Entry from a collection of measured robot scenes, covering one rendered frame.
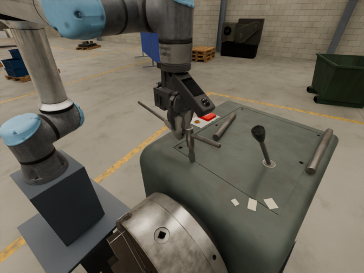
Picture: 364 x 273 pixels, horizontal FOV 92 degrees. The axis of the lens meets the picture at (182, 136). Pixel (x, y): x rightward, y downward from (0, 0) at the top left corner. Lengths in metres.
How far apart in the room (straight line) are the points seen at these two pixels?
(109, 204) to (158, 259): 0.75
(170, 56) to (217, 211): 0.37
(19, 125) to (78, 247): 0.59
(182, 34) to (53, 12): 0.21
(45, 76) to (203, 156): 0.59
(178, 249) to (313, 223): 1.90
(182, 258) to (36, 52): 0.71
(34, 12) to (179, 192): 0.47
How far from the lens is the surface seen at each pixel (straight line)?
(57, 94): 0.80
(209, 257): 0.46
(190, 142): 0.49
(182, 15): 0.40
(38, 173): 0.84
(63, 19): 0.35
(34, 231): 1.22
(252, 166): 0.57
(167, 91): 0.45
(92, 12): 0.34
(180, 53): 0.41
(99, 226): 1.07
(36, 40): 0.75
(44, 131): 0.79
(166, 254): 0.42
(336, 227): 2.33
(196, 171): 0.51
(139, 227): 0.45
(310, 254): 2.04
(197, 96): 0.40
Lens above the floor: 1.62
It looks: 35 degrees down
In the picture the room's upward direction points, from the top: straight up
